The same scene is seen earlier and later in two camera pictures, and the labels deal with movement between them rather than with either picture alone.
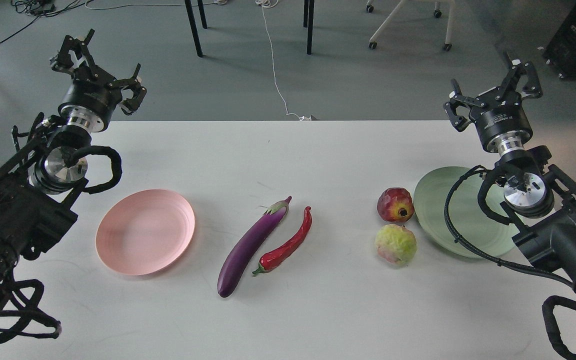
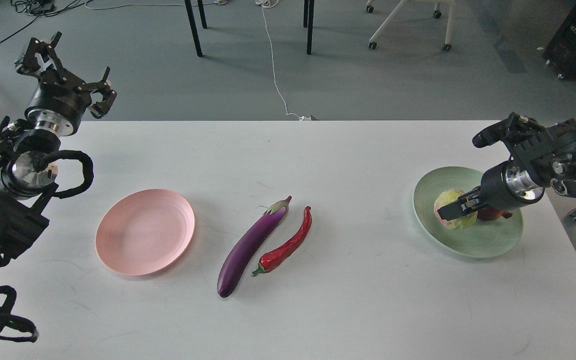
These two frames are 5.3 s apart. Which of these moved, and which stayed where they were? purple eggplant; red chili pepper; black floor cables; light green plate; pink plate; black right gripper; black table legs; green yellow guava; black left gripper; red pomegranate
Moved: green yellow guava; red pomegranate; black left gripper; black right gripper
Stayed: black floor cables; red chili pepper; pink plate; purple eggplant; black table legs; light green plate
